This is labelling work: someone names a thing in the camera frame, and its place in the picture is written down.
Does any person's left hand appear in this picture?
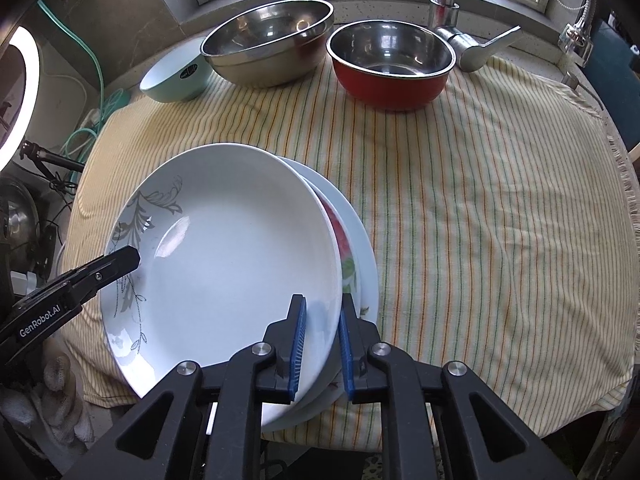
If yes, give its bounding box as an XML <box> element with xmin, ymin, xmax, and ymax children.
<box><xmin>0</xmin><ymin>355</ymin><xmax>96</xmax><ymax>453</ymax></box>

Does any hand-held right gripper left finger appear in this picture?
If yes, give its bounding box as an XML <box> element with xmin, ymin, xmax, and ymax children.
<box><xmin>62</xmin><ymin>294</ymin><xmax>308</xmax><ymax>480</ymax></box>

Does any pink floral deep plate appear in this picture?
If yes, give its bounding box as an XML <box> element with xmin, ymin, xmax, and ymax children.
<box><xmin>260</xmin><ymin>157</ymin><xmax>378</xmax><ymax>433</ymax></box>

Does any stainless steel pot lid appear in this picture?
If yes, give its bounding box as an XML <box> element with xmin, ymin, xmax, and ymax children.
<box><xmin>0</xmin><ymin>175</ymin><xmax>41</xmax><ymax>266</ymax></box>

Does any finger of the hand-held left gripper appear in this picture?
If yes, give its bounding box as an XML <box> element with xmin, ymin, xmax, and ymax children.
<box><xmin>50</xmin><ymin>245</ymin><xmax>142</xmax><ymax>311</ymax></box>

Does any large stainless steel bowl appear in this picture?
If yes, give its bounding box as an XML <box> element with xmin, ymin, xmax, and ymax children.
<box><xmin>200</xmin><ymin>0</ymin><xmax>335</xmax><ymax>87</ymax></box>

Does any striped yellow cloth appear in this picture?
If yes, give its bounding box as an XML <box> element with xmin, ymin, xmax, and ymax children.
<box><xmin>57</xmin><ymin>55</ymin><xmax>640</xmax><ymax>453</ymax></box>

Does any black tripod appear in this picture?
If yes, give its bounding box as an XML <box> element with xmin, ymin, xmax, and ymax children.
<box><xmin>20</xmin><ymin>141</ymin><xmax>86</xmax><ymax>176</ymax></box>

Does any white plate red flower print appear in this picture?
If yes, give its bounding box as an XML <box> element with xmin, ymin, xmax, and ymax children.
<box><xmin>277</xmin><ymin>157</ymin><xmax>362</xmax><ymax>411</ymax></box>

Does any white plate grey leaf print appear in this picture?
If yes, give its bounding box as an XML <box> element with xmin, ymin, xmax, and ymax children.
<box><xmin>99</xmin><ymin>143</ymin><xmax>343</xmax><ymax>401</ymax></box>

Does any teal coiled cable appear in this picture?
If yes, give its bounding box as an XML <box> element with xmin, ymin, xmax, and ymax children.
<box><xmin>37</xmin><ymin>0</ymin><xmax>131</xmax><ymax>186</ymax></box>

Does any red enamel steel bowl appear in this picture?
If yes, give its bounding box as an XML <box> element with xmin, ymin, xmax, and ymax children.
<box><xmin>326</xmin><ymin>20</ymin><xmax>457</xmax><ymax>112</ymax></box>

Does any mint green bowl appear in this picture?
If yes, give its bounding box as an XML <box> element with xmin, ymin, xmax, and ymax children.
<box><xmin>139</xmin><ymin>35</ymin><xmax>216</xmax><ymax>104</ymax></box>

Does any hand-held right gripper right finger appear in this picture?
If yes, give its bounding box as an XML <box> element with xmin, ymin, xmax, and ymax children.
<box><xmin>337</xmin><ymin>294</ymin><xmax>576</xmax><ymax>480</ymax></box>

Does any chrome kitchen faucet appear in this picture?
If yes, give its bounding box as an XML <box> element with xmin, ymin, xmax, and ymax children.
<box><xmin>427</xmin><ymin>0</ymin><xmax>523</xmax><ymax>73</ymax></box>

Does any white ring light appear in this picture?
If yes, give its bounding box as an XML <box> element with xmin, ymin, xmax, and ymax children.
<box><xmin>0</xmin><ymin>25</ymin><xmax>41</xmax><ymax>166</ymax></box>

